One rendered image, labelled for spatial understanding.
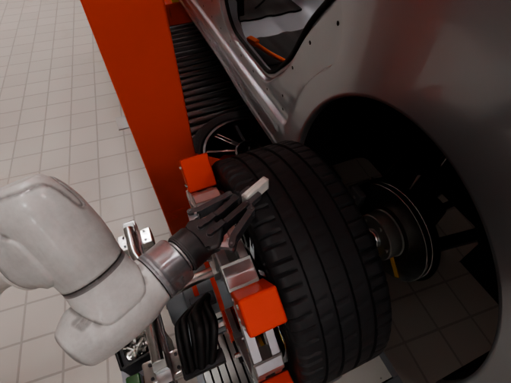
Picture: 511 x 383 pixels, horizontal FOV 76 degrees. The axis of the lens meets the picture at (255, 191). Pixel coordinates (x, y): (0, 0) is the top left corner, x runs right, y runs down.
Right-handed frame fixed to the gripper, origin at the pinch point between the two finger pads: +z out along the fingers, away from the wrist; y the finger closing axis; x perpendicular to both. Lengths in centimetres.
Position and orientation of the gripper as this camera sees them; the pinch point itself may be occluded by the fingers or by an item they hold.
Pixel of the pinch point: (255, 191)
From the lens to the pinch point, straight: 67.9
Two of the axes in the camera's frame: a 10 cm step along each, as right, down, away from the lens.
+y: 7.5, 4.8, -4.6
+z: 6.6, -5.7, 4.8
